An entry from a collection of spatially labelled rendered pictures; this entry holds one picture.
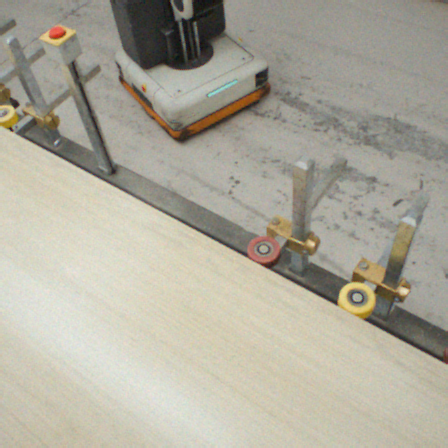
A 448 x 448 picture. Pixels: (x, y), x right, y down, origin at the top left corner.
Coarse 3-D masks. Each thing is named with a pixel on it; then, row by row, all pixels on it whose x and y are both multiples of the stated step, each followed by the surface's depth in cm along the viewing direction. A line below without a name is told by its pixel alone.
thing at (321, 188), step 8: (336, 160) 152; (344, 160) 151; (336, 168) 150; (344, 168) 153; (328, 176) 148; (336, 176) 150; (320, 184) 147; (328, 184) 147; (320, 192) 145; (312, 200) 144; (320, 200) 147; (312, 208) 144; (280, 240) 137; (280, 248) 136
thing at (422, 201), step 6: (420, 198) 142; (426, 198) 141; (414, 204) 141; (420, 204) 140; (426, 204) 141; (414, 210) 139; (420, 210) 139; (390, 240) 134; (390, 246) 133; (384, 252) 133; (384, 258) 132; (378, 264) 131; (384, 264) 131; (366, 282) 128; (372, 288) 127
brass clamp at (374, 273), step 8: (368, 264) 130; (376, 264) 130; (360, 272) 129; (368, 272) 128; (376, 272) 128; (384, 272) 128; (352, 280) 132; (360, 280) 130; (368, 280) 128; (376, 280) 127; (376, 288) 128; (384, 288) 126; (392, 288) 125; (400, 288) 125; (408, 288) 125; (384, 296) 129; (392, 296) 126; (400, 296) 125
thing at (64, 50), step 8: (48, 32) 139; (64, 32) 138; (72, 32) 138; (48, 40) 137; (56, 40) 136; (64, 40) 136; (72, 40) 139; (48, 48) 139; (56, 48) 136; (64, 48) 138; (72, 48) 140; (80, 48) 142; (48, 56) 142; (56, 56) 139; (64, 56) 139; (72, 56) 141; (64, 64) 140
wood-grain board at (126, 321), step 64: (0, 128) 167; (0, 192) 150; (64, 192) 148; (0, 256) 136; (64, 256) 134; (128, 256) 133; (192, 256) 131; (0, 320) 125; (64, 320) 123; (128, 320) 122; (192, 320) 120; (256, 320) 119; (320, 320) 117; (0, 384) 115; (64, 384) 114; (128, 384) 113; (192, 384) 111; (256, 384) 110; (320, 384) 109; (384, 384) 107
